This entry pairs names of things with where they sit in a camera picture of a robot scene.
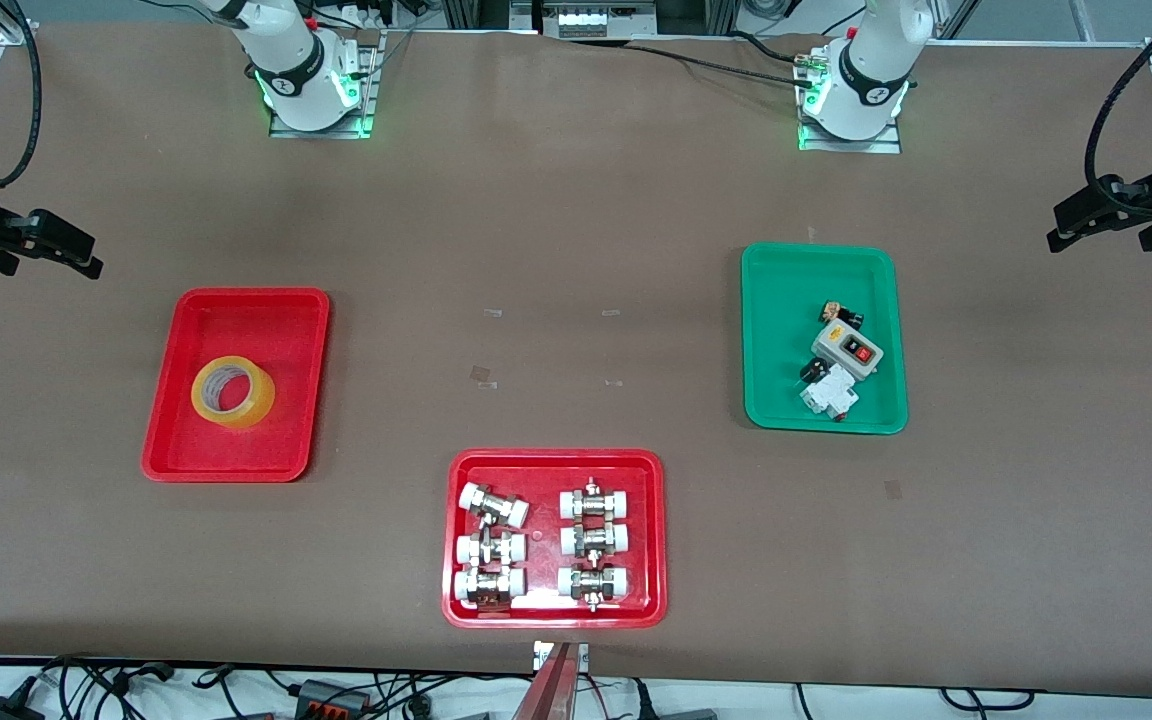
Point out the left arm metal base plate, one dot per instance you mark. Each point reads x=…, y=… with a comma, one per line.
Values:
x=851, y=145

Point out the silver post bracket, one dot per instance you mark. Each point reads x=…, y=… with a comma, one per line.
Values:
x=539, y=655

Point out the black power adapter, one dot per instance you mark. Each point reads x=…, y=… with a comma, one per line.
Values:
x=6, y=708

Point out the green plastic tray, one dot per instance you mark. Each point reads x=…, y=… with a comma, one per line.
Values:
x=786, y=390

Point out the white circuit breaker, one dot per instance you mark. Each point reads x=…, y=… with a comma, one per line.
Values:
x=831, y=395

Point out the round black buzzer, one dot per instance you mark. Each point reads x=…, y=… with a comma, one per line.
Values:
x=813, y=371

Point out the grey on-off switch box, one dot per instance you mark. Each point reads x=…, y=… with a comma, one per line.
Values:
x=846, y=350

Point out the red plastic tray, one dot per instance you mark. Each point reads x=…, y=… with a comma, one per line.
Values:
x=236, y=330
x=546, y=470

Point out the black connector box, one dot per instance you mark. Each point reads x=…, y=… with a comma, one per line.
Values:
x=334, y=697

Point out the yellow packing tape roll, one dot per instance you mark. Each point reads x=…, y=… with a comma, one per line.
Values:
x=233, y=405

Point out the black push button switch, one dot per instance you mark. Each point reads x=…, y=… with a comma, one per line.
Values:
x=841, y=314

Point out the white metal pipe fitting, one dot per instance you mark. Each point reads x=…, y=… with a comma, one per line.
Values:
x=491, y=548
x=493, y=505
x=594, y=540
x=594, y=503
x=593, y=583
x=489, y=586

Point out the red metal camera post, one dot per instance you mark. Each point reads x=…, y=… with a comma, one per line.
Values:
x=548, y=690

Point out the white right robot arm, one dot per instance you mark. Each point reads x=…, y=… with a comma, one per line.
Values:
x=291, y=60

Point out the white power strip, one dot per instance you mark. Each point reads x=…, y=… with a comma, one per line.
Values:
x=596, y=18

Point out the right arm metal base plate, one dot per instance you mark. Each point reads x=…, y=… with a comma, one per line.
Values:
x=321, y=130

